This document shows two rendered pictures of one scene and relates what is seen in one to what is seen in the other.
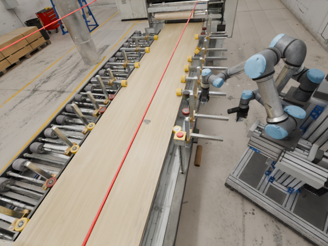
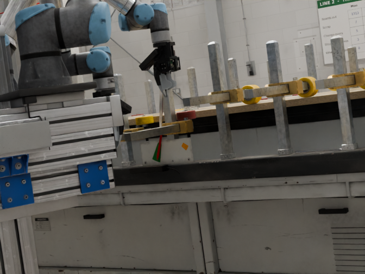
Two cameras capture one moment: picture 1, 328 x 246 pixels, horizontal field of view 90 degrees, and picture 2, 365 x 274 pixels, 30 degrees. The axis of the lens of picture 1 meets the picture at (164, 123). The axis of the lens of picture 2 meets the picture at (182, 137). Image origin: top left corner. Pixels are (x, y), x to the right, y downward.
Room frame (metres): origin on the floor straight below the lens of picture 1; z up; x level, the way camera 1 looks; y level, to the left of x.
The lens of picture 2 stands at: (1.68, -3.06, 0.95)
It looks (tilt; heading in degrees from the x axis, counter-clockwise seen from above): 3 degrees down; 101
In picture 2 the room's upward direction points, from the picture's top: 8 degrees counter-clockwise
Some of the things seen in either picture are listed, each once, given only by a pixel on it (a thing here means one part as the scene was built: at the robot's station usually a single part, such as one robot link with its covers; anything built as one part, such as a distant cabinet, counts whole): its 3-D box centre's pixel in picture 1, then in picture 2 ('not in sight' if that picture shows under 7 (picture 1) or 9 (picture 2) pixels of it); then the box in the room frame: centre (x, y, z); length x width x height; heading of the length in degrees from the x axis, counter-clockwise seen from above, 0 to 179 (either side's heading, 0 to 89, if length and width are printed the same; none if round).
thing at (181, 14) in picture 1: (183, 14); not in sight; (3.73, -0.79, 1.05); 1.43 x 0.12 x 0.12; 67
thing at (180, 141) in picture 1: (180, 138); not in sight; (0.64, -0.09, 1.18); 0.07 x 0.07 x 0.08; 67
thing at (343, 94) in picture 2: (200, 75); (344, 103); (1.81, -0.57, 0.87); 0.04 x 0.04 x 0.48; 67
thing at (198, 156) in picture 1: (198, 155); not in sight; (1.13, -0.39, 0.04); 0.30 x 0.08 x 0.08; 157
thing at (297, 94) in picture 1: (304, 91); (43, 70); (0.96, -1.21, 1.09); 0.15 x 0.15 x 0.10
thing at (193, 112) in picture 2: (186, 113); (187, 123); (1.18, -0.24, 0.85); 0.08 x 0.08 x 0.11
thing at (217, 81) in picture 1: (216, 80); (134, 20); (1.07, -0.48, 1.29); 0.11 x 0.11 x 0.08; 28
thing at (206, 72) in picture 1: (206, 76); (157, 18); (1.14, -0.42, 1.29); 0.09 x 0.08 x 0.11; 28
